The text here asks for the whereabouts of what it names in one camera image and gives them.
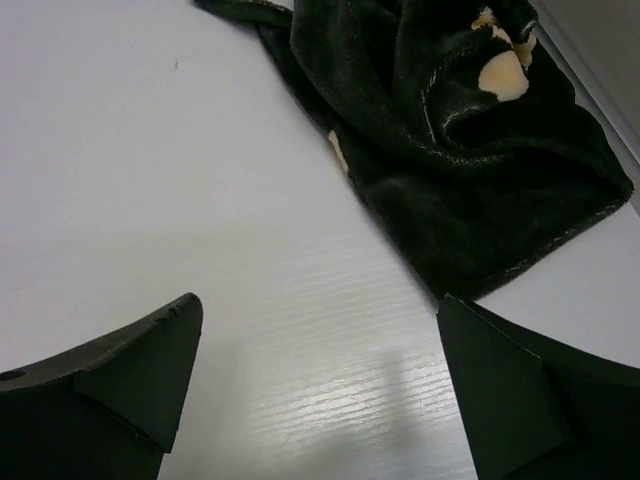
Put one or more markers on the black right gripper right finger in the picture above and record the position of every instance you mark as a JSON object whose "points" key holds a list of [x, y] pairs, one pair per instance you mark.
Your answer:
{"points": [[535, 408]]}

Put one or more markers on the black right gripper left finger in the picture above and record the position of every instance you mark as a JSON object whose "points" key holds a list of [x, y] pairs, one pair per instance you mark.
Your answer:
{"points": [[107, 409]]}

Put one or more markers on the black floral plush pillowcase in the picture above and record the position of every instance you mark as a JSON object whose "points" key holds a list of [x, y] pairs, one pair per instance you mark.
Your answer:
{"points": [[457, 129]]}

